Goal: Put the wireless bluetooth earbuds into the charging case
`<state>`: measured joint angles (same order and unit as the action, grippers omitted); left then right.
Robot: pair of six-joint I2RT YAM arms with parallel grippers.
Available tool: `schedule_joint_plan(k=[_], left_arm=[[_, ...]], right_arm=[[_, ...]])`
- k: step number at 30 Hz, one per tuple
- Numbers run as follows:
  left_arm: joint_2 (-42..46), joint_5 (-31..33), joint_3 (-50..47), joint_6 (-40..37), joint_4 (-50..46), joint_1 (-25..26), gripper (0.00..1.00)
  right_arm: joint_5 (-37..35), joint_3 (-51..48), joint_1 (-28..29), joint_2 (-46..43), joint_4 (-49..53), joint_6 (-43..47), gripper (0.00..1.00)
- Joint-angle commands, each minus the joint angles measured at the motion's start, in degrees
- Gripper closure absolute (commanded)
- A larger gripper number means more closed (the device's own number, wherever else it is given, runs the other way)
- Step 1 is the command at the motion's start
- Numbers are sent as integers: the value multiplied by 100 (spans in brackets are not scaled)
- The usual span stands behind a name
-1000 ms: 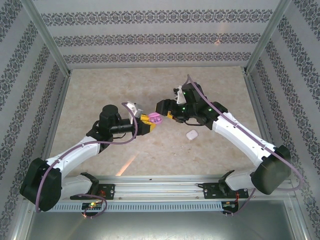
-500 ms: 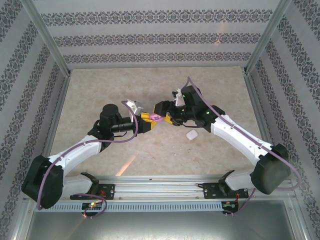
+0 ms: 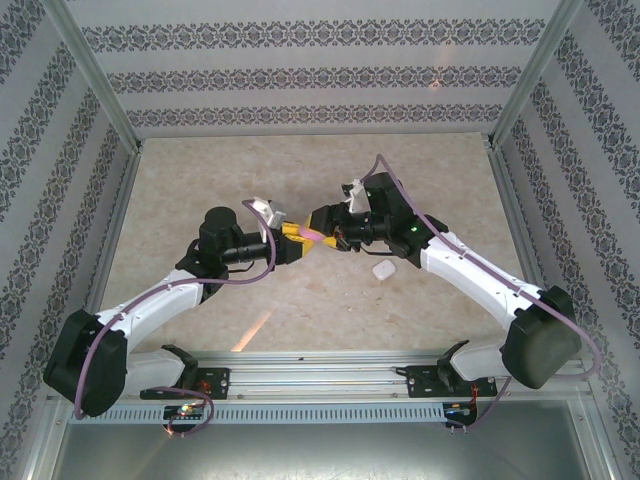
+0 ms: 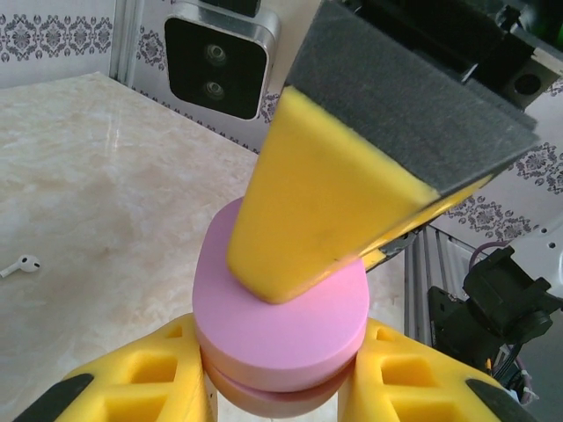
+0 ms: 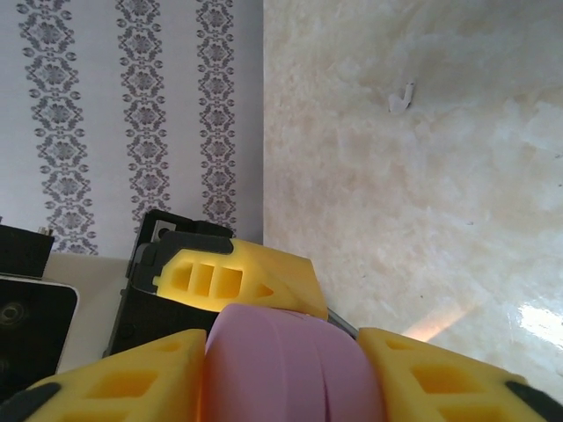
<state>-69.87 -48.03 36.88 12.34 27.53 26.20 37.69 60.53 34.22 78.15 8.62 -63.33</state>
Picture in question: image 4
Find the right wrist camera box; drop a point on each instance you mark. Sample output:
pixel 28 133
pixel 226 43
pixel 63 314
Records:
pixel 220 61

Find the pink silicone case cover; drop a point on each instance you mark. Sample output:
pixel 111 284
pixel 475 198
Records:
pixel 281 334

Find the aluminium corner frame post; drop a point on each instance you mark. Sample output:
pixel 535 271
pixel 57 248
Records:
pixel 123 44

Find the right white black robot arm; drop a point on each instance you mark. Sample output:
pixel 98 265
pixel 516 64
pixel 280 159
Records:
pixel 510 294

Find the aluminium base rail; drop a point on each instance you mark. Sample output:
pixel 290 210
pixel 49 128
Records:
pixel 440 264

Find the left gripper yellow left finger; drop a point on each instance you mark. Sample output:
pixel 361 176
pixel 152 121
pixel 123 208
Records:
pixel 132 387

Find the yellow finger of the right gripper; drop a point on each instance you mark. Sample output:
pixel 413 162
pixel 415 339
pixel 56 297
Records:
pixel 334 176
pixel 413 228

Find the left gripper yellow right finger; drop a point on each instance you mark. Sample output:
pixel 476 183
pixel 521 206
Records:
pixel 409 378

